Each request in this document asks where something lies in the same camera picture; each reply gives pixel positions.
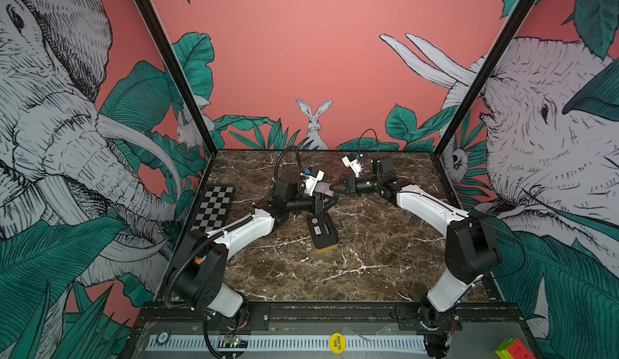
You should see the blue alarm clock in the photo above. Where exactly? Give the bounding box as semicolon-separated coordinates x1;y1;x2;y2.
314;182;338;199

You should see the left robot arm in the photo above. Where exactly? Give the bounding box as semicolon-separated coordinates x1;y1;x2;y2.
163;192;339;320

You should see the white slotted cable duct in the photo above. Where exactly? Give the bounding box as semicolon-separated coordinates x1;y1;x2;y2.
146;335;427;354

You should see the yellow alarm clock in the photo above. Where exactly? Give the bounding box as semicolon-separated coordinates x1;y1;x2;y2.
307;212;339;253

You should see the yellow big blind chip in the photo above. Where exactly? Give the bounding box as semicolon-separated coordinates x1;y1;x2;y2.
329;333;347;354

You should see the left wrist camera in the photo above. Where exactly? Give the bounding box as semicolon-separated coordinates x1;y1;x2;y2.
273;167;325;200

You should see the small round dial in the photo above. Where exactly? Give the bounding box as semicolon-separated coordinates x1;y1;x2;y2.
156;330;171;346

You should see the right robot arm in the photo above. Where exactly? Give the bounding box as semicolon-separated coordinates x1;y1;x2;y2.
330;175;502;313

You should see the small circuit board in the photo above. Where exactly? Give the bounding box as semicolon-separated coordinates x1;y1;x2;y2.
222;336;248;349

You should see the checkerboard calibration card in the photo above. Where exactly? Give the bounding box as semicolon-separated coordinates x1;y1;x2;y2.
190;184;235;233

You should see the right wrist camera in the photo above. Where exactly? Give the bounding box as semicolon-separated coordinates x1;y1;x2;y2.
341;153;398;183

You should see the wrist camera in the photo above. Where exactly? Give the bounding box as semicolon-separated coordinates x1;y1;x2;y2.
341;153;398;183
273;167;325;200

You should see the colourful puzzle cube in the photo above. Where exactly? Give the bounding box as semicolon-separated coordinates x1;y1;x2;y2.
495;338;535;359

